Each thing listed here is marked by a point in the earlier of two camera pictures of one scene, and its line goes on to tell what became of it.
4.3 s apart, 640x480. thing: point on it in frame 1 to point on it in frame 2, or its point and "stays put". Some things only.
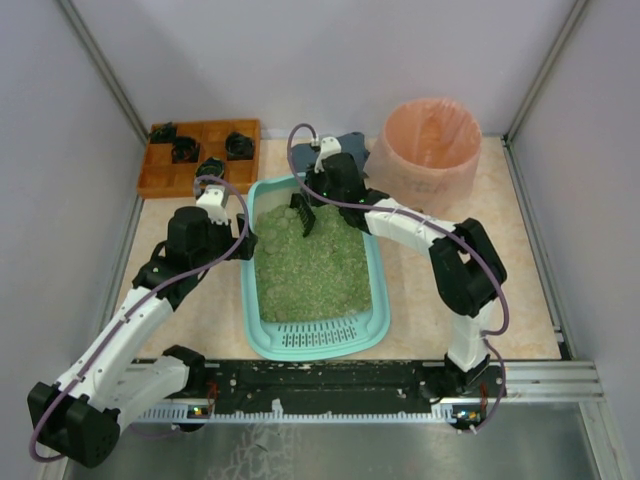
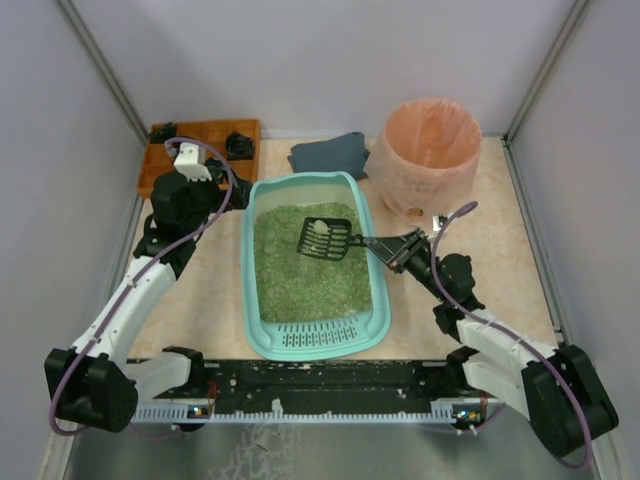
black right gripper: (314, 185) to (403, 251)
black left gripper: (242, 232) to (220, 170)
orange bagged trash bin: (426, 157) stays put
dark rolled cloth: (239, 146) stays put
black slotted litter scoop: (307, 217) to (328, 238)
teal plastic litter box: (315, 282) stays put
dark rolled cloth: (163, 134) stays put
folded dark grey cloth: (305, 156) stays put
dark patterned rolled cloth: (211, 166) stays put
